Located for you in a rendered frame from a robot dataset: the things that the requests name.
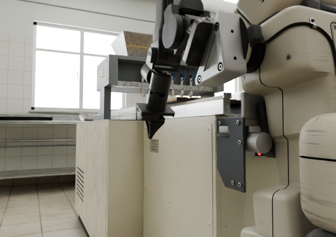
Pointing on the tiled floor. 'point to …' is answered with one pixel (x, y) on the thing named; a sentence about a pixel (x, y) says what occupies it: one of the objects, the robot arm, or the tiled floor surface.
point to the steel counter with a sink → (62, 120)
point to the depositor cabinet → (110, 177)
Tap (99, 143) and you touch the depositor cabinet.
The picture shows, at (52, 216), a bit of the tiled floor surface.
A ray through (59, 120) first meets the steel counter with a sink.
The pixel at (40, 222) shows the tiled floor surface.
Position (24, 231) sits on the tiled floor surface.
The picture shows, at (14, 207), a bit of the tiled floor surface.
